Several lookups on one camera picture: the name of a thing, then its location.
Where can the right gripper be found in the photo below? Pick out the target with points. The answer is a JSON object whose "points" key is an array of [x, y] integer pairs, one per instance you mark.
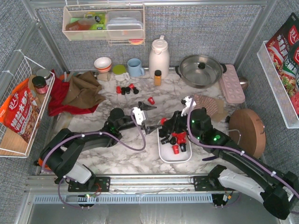
{"points": [[170, 123]]}

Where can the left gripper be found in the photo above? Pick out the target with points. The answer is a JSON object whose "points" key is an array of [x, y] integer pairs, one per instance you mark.
{"points": [[144, 118]]}

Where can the red tray capsule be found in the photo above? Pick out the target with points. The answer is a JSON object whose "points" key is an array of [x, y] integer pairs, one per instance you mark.
{"points": [[175, 149], [163, 120], [180, 137]]}

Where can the white storage tray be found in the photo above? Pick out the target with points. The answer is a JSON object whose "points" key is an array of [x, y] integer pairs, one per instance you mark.
{"points": [[166, 152]]}

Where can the striped pink cloth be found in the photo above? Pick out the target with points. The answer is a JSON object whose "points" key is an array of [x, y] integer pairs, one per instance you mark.
{"points": [[214, 107]]}

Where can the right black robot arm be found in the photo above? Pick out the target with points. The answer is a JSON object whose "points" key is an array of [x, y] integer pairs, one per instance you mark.
{"points": [[277, 191]]}

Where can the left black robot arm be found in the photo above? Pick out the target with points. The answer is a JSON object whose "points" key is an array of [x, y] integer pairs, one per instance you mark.
{"points": [[61, 153]]}

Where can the lone red capsule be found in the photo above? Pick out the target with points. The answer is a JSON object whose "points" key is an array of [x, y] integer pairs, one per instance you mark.
{"points": [[151, 100]]}

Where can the orange spice bottle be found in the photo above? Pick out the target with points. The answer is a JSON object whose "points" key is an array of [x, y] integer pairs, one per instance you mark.
{"points": [[157, 77]]}

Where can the blue mug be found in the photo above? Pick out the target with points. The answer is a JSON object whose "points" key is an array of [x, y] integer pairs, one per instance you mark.
{"points": [[135, 68]]}

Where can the green lid cup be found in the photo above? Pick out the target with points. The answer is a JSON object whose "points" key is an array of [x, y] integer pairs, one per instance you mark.
{"points": [[120, 73]]}

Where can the steel pot with lid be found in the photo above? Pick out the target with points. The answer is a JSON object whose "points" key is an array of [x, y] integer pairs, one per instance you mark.
{"points": [[200, 71]]}

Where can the small glass cup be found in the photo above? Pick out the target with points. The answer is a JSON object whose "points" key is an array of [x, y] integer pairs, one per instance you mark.
{"points": [[104, 77]]}

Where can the white thermos jug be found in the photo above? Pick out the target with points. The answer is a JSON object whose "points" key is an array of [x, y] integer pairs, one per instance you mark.
{"points": [[159, 57]]}

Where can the pink egg tray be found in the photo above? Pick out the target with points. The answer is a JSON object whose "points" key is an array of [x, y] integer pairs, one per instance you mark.
{"points": [[230, 85]]}

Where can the brown cloth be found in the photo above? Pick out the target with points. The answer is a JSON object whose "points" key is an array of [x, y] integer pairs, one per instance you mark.
{"points": [[83, 91]]}

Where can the white orange bowl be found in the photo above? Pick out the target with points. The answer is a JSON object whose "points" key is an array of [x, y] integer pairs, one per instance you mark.
{"points": [[103, 64]]}

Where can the round wooden board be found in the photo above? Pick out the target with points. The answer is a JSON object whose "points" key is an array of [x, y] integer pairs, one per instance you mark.
{"points": [[247, 130]]}

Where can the red cloth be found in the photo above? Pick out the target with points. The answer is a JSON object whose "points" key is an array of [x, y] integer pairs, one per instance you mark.
{"points": [[58, 93]]}

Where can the clear plastic containers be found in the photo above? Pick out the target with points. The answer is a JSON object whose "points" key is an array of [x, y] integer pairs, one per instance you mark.
{"points": [[124, 24]]}

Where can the green label bottle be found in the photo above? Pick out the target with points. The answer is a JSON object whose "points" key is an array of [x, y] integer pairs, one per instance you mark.
{"points": [[100, 20]]}

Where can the red jar black lid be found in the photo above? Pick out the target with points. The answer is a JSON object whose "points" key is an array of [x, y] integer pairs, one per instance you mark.
{"points": [[40, 84]]}

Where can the orange ball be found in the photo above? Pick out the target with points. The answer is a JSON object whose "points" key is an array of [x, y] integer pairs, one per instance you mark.
{"points": [[40, 163]]}

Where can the red snack bag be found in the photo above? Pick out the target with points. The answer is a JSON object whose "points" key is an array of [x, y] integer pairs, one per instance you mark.
{"points": [[18, 113]]}

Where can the red seasoning packets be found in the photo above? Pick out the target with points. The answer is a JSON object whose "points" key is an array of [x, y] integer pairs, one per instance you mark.
{"points": [[283, 49]]}

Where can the cream wall shelf basket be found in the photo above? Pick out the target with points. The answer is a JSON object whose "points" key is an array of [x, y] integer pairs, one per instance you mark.
{"points": [[76, 26]]}

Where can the white wire basket right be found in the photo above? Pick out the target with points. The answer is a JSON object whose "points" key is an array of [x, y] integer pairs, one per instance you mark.
{"points": [[283, 101]]}

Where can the white wire basket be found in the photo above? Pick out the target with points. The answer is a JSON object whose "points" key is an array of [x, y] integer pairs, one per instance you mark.
{"points": [[283, 101], [12, 144]]}

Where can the metal base rail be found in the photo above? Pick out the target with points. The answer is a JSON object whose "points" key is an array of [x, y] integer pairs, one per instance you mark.
{"points": [[139, 189]]}

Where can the white wire basket left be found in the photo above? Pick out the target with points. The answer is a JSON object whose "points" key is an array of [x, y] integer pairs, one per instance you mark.
{"points": [[12, 144]]}

